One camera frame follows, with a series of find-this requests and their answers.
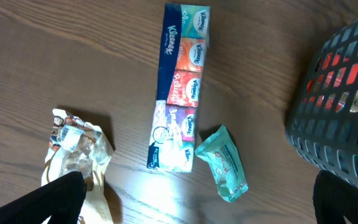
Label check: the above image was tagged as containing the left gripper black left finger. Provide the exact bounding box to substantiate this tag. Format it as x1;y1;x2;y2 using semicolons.
0;171;86;224

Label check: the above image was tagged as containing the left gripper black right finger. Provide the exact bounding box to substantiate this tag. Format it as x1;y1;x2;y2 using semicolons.
313;170;358;224

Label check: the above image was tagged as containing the grey plastic lattice basket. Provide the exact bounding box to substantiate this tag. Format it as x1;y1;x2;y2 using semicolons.
285;20;358;188

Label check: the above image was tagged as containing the red yellow spaghetti packet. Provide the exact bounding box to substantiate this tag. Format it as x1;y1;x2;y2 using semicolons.
306;53;358;113

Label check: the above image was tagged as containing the Kleenex tissue multipack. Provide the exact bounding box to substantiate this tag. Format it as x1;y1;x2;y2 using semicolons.
147;3;211;172

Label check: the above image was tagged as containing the beige crumpled snack bag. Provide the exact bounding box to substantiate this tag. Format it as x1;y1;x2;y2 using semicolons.
41;109;114;224

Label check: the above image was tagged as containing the mint green wipes packet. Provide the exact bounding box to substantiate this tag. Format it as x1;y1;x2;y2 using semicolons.
195;125;249;203

